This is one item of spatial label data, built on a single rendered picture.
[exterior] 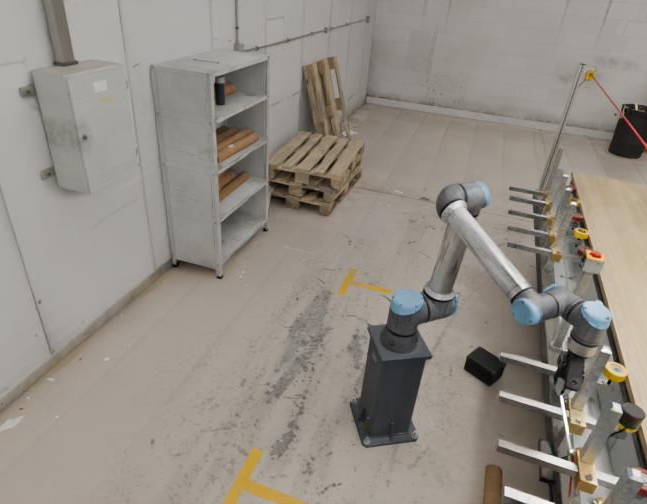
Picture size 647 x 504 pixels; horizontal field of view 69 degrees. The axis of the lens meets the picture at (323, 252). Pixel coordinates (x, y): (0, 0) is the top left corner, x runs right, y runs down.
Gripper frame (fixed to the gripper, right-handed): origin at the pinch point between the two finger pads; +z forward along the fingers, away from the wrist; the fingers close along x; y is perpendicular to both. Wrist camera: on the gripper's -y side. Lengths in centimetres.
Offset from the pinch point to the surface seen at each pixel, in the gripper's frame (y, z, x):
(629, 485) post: -47, -19, -7
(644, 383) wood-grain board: 21.9, 1.9, -31.9
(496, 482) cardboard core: 21, 84, 2
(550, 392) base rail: 24.7, 22.1, -4.5
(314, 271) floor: 166, 92, 152
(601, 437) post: -22.3, -7.6, -8.0
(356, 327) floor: 113, 92, 100
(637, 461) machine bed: -7.7, 12.3, -28.0
